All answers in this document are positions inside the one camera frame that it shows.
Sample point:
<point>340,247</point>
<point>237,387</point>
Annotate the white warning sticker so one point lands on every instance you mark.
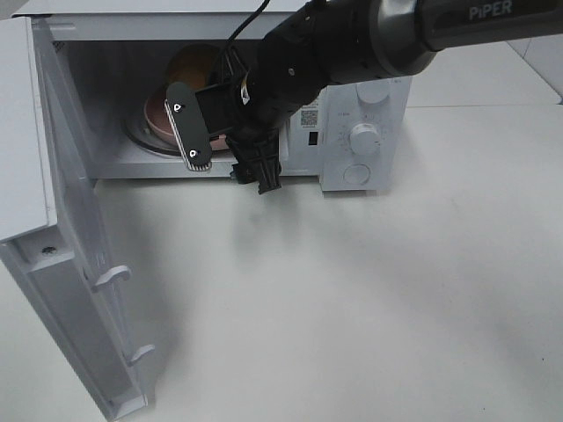
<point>308,116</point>

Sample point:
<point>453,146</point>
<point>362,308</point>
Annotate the white microwave oven body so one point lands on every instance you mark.
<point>101,68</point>

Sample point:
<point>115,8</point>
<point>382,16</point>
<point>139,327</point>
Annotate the round white door button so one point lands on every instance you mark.
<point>357,174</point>

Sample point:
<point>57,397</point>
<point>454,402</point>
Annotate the glass microwave turntable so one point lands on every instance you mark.
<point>140,134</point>

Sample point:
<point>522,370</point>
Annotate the burger with sesame-free bun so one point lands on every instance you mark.
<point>192,65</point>

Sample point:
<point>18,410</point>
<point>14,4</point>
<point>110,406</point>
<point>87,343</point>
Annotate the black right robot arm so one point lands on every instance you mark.
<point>343,42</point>

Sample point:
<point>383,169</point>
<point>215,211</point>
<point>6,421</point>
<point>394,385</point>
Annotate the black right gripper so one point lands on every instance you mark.
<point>284,76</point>

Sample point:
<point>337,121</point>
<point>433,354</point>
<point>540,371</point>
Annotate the right wrist camera unit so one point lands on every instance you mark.
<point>188,126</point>

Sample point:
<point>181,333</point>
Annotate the white microwave knob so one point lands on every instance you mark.
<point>373,92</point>
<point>364,139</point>

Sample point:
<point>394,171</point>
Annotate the pink round plate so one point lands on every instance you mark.
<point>156,117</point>

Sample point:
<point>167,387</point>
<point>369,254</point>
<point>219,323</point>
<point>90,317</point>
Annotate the white microwave door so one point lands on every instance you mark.
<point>53,240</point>

